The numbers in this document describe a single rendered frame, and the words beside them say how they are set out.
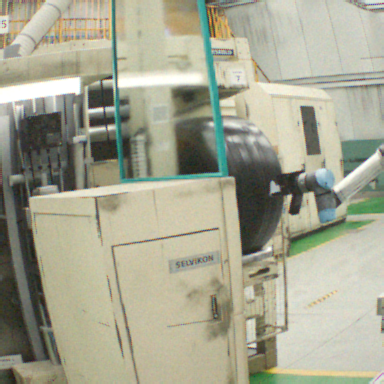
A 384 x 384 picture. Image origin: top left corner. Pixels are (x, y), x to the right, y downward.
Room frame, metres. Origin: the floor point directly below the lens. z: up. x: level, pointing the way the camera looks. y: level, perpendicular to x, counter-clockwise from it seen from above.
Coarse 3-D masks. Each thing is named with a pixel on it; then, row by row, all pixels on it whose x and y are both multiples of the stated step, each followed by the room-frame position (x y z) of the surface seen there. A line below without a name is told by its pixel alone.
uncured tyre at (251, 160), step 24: (240, 120) 2.68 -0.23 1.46; (240, 144) 2.53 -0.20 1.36; (264, 144) 2.59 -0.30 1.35; (240, 168) 2.47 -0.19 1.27; (264, 168) 2.53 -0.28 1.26; (240, 192) 2.46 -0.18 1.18; (264, 192) 2.52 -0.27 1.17; (240, 216) 2.47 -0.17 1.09; (264, 216) 2.54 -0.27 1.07; (240, 240) 2.53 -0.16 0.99; (264, 240) 2.63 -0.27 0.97
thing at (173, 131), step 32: (128, 0) 2.04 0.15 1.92; (160, 0) 1.86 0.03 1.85; (192, 0) 1.72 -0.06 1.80; (128, 32) 2.04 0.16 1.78; (160, 32) 1.88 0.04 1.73; (192, 32) 1.74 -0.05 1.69; (128, 64) 2.05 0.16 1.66; (160, 64) 1.89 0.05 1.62; (192, 64) 1.75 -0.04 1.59; (128, 96) 2.06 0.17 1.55; (160, 96) 1.90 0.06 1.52; (192, 96) 1.77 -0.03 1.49; (128, 128) 2.08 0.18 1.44; (160, 128) 1.92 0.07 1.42; (192, 128) 1.78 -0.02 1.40; (128, 160) 2.09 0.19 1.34; (160, 160) 1.93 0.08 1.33; (192, 160) 1.80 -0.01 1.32; (224, 160) 1.69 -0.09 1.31
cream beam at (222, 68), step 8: (216, 64) 3.02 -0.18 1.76; (224, 64) 3.05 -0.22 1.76; (232, 64) 3.08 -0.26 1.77; (240, 64) 3.11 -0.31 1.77; (216, 72) 3.02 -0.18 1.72; (224, 72) 3.05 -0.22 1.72; (224, 80) 3.05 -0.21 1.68; (224, 88) 3.06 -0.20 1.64; (232, 88) 3.09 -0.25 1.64; (240, 88) 3.11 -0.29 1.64
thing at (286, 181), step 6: (282, 174) 2.40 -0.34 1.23; (288, 174) 2.41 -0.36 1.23; (294, 174) 2.40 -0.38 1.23; (300, 174) 2.36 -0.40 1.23; (282, 180) 2.42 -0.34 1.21; (288, 180) 2.40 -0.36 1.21; (294, 180) 2.38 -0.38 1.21; (282, 186) 2.42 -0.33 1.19; (288, 186) 2.39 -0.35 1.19; (288, 192) 2.39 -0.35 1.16; (300, 192) 2.35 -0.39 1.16
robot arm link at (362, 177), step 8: (376, 152) 2.31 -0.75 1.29; (368, 160) 2.32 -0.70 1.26; (376, 160) 2.29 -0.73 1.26; (360, 168) 2.32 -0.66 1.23; (368, 168) 2.30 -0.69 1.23; (376, 168) 2.29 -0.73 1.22; (352, 176) 2.33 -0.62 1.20; (360, 176) 2.31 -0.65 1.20; (368, 176) 2.30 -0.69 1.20; (336, 184) 2.38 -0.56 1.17; (344, 184) 2.34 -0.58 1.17; (352, 184) 2.32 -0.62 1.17; (360, 184) 2.32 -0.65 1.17; (336, 192) 2.35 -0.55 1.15; (344, 192) 2.34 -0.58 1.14; (352, 192) 2.34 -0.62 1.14; (336, 200) 2.35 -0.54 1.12; (344, 200) 2.35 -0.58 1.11
